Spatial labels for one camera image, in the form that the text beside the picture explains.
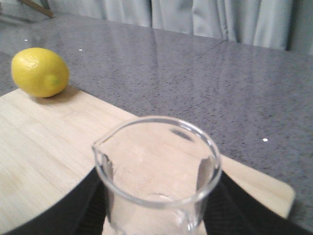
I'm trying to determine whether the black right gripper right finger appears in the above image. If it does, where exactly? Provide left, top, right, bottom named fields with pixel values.
left=203, top=172, right=312, bottom=235

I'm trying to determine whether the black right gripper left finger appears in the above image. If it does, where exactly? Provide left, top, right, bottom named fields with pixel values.
left=6, top=169, right=106, bottom=235

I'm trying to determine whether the clear glass beaker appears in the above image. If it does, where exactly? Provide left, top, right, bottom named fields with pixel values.
left=92, top=116, right=222, bottom=235

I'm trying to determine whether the wooden cutting board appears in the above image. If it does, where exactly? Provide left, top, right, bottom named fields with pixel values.
left=0, top=84, right=295, bottom=235

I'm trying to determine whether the yellow lemon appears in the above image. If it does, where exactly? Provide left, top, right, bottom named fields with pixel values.
left=11, top=47, right=69, bottom=97

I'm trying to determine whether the grey curtain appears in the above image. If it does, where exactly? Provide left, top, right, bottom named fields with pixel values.
left=48, top=0, right=313, bottom=55

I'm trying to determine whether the wooden stand leg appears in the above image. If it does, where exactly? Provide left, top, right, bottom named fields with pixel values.
left=18, top=0, right=54, bottom=18

